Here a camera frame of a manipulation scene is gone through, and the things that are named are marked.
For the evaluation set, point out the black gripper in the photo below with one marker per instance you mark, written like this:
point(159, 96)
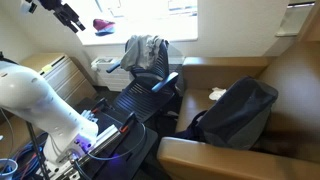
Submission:
point(64, 13)

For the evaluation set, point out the white grey cloth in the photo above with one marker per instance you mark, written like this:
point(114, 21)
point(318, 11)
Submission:
point(142, 51)

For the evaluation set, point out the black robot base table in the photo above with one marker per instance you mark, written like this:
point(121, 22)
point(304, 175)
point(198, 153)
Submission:
point(115, 159)

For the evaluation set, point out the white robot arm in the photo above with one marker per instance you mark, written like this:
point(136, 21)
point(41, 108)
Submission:
point(28, 95)

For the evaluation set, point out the small white crumpled cloth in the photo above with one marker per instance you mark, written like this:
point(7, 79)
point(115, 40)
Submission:
point(216, 93)

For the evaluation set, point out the maroon and blue cap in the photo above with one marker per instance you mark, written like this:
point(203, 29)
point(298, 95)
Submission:
point(103, 27)

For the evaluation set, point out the beige drawer cabinet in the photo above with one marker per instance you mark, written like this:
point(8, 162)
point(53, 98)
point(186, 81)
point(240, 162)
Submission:
point(63, 76)

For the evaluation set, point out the black mesh office chair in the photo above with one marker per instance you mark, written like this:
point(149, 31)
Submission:
point(149, 91)

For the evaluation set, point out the black tripod pole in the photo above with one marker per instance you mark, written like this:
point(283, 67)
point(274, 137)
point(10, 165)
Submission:
point(37, 151)

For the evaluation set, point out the white cup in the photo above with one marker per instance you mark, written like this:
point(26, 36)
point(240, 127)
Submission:
point(7, 169)

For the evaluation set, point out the dark grey backpack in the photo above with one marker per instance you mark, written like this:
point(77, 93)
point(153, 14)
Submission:
point(238, 117)

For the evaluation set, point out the tan leather armchair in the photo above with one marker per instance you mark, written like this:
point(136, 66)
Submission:
point(289, 146)

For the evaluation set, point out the white wall heater unit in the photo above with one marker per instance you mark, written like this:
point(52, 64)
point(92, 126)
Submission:
point(117, 80)

